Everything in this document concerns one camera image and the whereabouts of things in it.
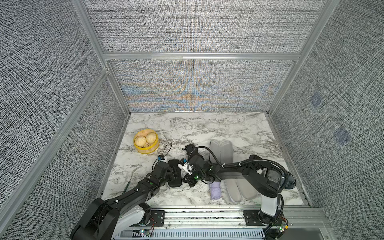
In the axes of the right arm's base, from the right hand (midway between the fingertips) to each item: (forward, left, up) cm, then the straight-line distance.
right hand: (181, 177), depth 85 cm
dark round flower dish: (-4, -60, +2) cm, 60 cm away
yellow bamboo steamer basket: (+18, +21, +2) cm, 28 cm away
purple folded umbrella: (-7, -18, +2) cm, 20 cm away
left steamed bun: (+22, +27, +5) cm, 35 cm away
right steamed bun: (+25, +21, +4) cm, 33 cm away
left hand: (+4, +3, +1) cm, 5 cm away
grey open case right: (-6, -31, 0) cm, 32 cm away
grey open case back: (+18, -27, -2) cm, 32 cm away
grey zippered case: (-3, +2, 0) cm, 3 cm away
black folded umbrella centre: (+18, -6, -1) cm, 19 cm away
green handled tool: (-1, +29, -1) cm, 29 cm away
